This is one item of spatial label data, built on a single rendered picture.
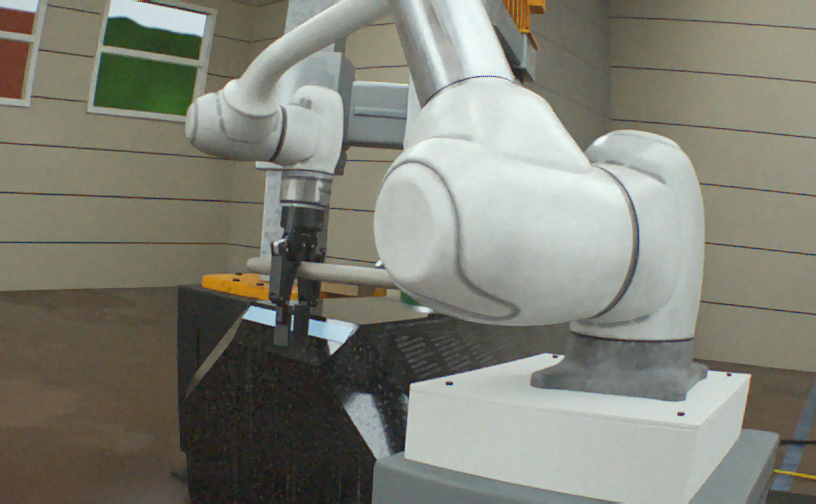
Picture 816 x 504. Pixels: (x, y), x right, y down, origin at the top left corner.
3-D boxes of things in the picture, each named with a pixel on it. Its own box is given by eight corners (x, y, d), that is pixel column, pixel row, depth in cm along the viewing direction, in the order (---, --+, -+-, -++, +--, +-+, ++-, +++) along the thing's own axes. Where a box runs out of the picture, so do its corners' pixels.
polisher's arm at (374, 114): (250, 141, 258) (259, 68, 256) (257, 147, 292) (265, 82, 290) (479, 156, 266) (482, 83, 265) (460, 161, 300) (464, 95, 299)
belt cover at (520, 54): (470, 86, 302) (472, 46, 301) (535, 91, 296) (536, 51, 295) (403, 31, 209) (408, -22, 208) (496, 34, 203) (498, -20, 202)
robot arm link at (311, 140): (320, 178, 147) (255, 169, 140) (332, 95, 148) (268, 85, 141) (349, 175, 138) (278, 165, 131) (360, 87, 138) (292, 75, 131)
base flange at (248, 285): (196, 286, 273) (196, 272, 273) (289, 283, 313) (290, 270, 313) (294, 307, 245) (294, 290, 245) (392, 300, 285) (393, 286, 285)
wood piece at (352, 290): (303, 289, 260) (304, 272, 260) (321, 287, 269) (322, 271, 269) (357, 297, 251) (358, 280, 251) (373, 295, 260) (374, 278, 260)
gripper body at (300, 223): (306, 205, 134) (300, 262, 134) (335, 210, 142) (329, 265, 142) (271, 203, 138) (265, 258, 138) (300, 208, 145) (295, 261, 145)
